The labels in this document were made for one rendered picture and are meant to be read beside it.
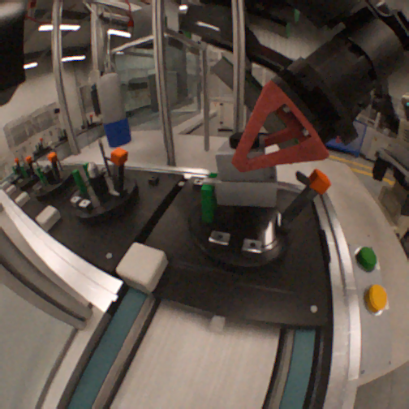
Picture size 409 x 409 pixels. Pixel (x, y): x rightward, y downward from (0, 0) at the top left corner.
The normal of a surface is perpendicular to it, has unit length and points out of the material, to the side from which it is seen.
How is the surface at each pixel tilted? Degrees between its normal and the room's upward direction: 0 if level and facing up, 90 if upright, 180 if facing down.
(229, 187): 90
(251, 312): 0
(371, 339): 0
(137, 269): 0
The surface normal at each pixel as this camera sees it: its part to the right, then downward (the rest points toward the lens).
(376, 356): -0.03, -0.77
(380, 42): -0.48, 0.44
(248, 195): -0.31, 0.62
